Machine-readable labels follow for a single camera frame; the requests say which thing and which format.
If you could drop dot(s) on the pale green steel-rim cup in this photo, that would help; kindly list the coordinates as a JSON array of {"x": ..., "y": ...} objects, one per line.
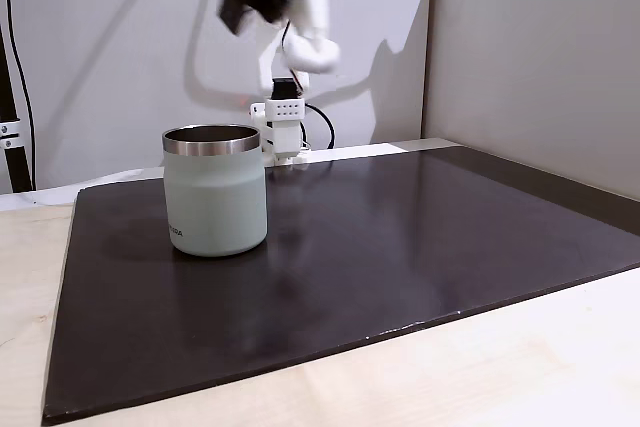
[{"x": 215, "y": 197}]

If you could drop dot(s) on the black table mat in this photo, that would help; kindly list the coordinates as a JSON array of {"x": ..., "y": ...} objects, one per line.
[{"x": 350, "y": 247}]

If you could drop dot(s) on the beige partition panel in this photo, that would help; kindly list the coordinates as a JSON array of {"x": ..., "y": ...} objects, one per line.
[{"x": 540, "y": 62}]

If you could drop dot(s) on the white pole clamp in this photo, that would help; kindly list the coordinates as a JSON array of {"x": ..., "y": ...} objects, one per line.
[{"x": 9, "y": 134}]

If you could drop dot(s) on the black stand pole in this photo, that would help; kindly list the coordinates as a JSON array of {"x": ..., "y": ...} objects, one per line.
[{"x": 12, "y": 147}]

